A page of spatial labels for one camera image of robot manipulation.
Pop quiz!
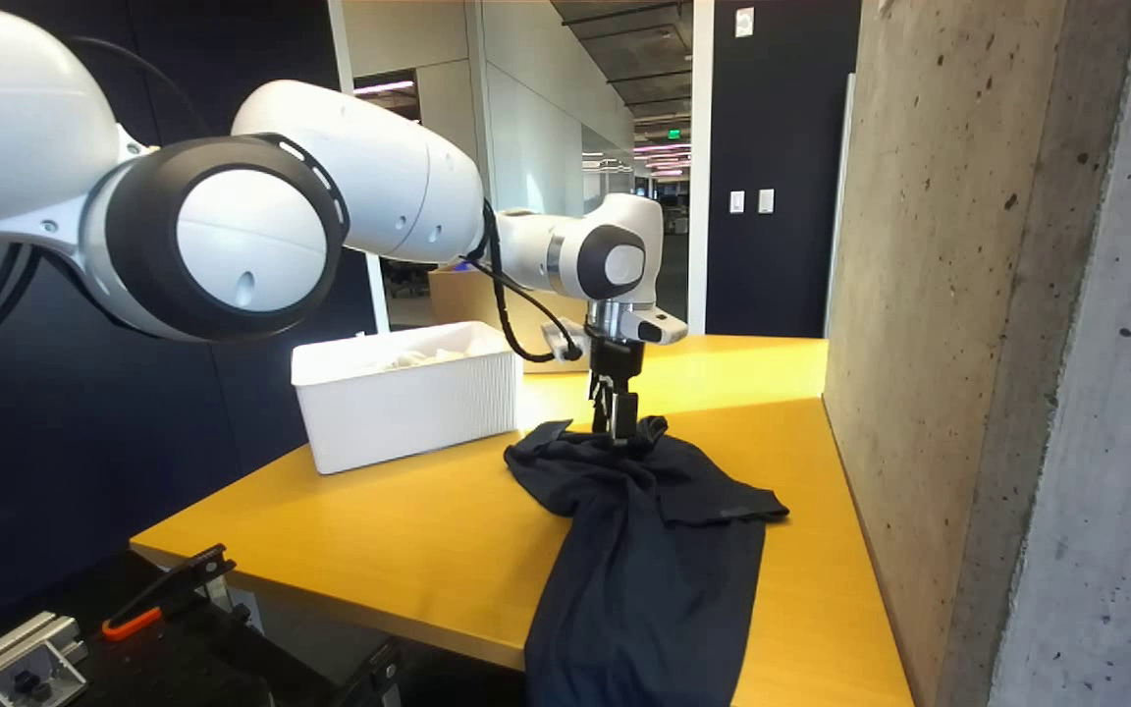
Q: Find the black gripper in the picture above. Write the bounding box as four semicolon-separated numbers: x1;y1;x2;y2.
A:
583;329;647;442

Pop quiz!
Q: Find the dark blue cloth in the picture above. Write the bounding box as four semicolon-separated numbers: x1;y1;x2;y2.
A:
497;413;793;707

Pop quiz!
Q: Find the white plastic basket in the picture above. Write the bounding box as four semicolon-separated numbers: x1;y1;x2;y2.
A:
285;318;527;480

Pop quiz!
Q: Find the dark blue partition panel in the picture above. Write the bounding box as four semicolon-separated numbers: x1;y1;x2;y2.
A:
0;240;382;645

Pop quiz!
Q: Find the orange black bar clamp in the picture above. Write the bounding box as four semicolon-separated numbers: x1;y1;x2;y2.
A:
99;541;240;646

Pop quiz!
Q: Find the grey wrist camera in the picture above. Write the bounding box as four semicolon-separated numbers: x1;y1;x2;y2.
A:
628;306;689;348

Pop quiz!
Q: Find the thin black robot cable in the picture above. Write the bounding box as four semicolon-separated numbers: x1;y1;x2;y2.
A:
463;204;590;367

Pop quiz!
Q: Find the aluminium extrusion rail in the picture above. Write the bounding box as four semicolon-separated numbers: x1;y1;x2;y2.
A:
0;608;95;707

